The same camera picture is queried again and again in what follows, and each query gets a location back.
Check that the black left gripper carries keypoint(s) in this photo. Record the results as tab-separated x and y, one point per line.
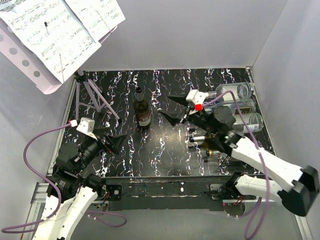
115	142

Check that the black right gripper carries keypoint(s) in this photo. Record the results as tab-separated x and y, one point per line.
181	99

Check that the dark brown wine bottle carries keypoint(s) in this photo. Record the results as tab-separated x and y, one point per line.
141	109

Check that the clear bottle black cork cap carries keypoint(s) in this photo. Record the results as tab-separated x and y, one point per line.
254	122

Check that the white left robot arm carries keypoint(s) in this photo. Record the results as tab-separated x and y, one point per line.
72	194

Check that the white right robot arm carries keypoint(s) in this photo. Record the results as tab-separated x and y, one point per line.
295	187

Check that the green wine bottle silver neck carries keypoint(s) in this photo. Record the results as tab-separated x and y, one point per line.
200	139

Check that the blue clear tall bottle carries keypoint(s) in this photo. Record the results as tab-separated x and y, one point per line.
245	106

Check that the clear square bottle white label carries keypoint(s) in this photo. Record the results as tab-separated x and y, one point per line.
241	90

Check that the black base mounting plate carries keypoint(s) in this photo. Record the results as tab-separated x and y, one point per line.
158	193

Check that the small sheet music page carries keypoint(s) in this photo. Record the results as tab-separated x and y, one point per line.
99	17

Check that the large sheet music page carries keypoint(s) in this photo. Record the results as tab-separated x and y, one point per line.
52	32

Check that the lilac music stand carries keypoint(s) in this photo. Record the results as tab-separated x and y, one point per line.
25	60

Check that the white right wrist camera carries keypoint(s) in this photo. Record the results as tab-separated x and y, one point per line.
195	100

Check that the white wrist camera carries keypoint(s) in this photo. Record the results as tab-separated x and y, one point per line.
195	100
86	127

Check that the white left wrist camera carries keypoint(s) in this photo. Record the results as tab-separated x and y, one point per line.
86	127

